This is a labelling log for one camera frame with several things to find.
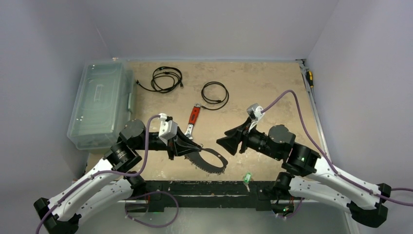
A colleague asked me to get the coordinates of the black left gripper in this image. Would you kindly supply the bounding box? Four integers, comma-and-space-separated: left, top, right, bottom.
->
133, 126, 201, 160

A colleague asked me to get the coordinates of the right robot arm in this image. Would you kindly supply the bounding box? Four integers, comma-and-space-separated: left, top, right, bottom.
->
216, 119, 391, 228

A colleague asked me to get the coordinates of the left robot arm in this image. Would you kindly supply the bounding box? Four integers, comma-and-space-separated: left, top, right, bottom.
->
34, 113, 203, 234

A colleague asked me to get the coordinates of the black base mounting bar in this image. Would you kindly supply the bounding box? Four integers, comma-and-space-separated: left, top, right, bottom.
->
142, 180, 305, 214

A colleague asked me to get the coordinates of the clear plastic storage box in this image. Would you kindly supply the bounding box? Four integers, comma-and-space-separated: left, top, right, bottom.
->
67, 60, 134, 151

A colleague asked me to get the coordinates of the yellow black screwdriver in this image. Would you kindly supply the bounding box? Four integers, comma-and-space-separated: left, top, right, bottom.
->
305, 71, 314, 89

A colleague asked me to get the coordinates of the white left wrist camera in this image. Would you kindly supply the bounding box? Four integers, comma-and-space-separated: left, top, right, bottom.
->
158, 113, 178, 145

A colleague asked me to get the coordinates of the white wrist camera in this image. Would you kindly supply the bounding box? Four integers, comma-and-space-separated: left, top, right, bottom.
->
246, 103, 265, 130
158, 113, 178, 145

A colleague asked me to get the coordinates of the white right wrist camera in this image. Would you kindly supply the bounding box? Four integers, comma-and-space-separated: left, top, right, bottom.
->
246, 103, 265, 130

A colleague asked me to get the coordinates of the red handled adjustable wrench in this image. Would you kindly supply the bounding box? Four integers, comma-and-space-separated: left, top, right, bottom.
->
185, 103, 201, 139

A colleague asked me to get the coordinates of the small coiled black cable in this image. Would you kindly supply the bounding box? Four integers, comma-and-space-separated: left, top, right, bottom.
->
201, 81, 230, 111

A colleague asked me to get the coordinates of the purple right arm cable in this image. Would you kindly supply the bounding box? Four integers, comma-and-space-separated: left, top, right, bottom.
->
261, 90, 413, 207

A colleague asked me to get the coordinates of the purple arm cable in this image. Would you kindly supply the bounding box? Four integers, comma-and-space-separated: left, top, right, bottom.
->
261, 90, 413, 207
35, 115, 162, 234

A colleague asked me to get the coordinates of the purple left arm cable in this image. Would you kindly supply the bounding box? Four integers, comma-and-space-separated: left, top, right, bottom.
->
35, 115, 162, 234

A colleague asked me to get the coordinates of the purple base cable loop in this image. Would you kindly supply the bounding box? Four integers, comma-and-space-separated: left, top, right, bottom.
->
124, 189, 180, 228

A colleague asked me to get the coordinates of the large coiled black cable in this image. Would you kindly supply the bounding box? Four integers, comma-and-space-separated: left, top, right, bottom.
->
135, 66, 185, 94

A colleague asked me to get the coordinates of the aluminium frame rail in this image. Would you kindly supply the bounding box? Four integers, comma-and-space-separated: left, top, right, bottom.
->
296, 59, 331, 160

